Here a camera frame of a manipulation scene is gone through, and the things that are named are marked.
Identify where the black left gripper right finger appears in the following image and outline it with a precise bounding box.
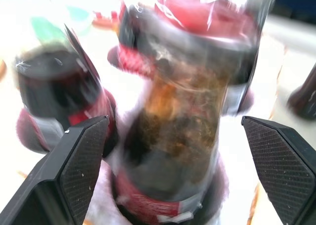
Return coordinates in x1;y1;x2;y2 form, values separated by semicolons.
241;115;316;225

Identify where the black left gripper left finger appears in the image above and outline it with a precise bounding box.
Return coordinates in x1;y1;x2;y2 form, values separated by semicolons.
0;115;110;225

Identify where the cola bottle with red label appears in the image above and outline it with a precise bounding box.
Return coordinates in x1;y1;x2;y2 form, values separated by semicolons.
14;25;119;158
107;0;283;225
287;62;316;121

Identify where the green and white packet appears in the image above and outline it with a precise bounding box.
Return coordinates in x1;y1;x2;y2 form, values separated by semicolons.
29;5;93;44

